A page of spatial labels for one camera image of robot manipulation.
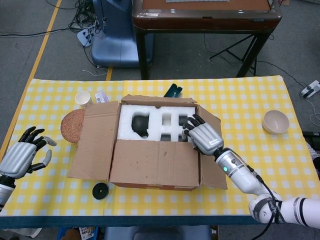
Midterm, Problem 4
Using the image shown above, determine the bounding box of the black teapot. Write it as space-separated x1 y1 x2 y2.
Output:
131 114 150 138

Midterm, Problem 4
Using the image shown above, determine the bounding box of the beige bowl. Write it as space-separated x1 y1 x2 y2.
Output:
261 109 290 135

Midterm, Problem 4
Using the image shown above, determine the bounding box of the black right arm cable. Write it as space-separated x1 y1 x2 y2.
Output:
243 163 285 240

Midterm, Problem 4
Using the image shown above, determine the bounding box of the brown mahjong table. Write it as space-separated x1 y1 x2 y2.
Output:
131 0 283 80

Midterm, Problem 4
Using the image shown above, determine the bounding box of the yellow checkered tablecloth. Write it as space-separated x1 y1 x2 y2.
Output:
0 74 313 217

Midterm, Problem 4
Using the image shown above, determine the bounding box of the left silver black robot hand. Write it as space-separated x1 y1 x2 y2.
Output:
0 126 58 180

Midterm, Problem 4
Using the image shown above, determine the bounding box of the dark green flat device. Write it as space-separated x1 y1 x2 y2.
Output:
163 83 184 99

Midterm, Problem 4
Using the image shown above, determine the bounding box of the small clear plastic box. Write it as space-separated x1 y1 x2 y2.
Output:
94 91 111 104

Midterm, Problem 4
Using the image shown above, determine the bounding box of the white power strip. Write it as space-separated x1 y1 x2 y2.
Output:
299 79 320 98
76 27 101 47

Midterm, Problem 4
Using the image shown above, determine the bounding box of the white paper cup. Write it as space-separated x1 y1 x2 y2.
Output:
75 91 94 109

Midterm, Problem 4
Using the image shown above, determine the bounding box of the white foam insert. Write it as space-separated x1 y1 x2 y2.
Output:
116 104 196 143

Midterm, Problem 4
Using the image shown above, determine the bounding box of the black tape roll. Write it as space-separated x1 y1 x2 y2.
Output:
92 182 110 200

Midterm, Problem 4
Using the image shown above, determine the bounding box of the blue padded stool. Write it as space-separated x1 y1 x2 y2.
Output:
103 224 212 240

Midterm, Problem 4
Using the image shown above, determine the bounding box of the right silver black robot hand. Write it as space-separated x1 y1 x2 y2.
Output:
181 114 225 156

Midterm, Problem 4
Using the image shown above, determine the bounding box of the brown cardboard box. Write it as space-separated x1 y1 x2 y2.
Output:
67 94 229 192

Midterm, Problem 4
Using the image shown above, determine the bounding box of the woven rattan coaster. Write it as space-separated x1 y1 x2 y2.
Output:
60 109 86 144

